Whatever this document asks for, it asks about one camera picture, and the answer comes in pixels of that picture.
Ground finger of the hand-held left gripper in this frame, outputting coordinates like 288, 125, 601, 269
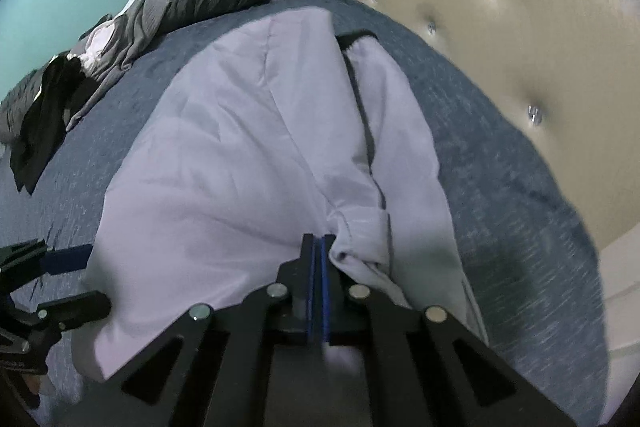
30, 291, 112, 350
0, 239, 95, 288

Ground white garment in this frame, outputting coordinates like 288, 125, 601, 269
35, 0, 146, 100

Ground cream tufted headboard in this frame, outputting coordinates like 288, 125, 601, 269
295, 0, 640, 348

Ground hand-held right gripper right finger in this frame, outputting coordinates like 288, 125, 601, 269
320, 234, 576, 427

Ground blue patterned bed sheet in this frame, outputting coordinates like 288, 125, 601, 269
0, 0, 613, 427

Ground grey garment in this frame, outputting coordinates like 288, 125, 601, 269
65, 0, 168, 132

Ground person's left hand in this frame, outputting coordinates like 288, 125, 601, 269
20, 369, 56, 395

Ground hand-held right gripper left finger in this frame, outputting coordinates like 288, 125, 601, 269
57, 233, 317, 427

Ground light purple jacket black cuffs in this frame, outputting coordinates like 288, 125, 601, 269
72, 4, 488, 383

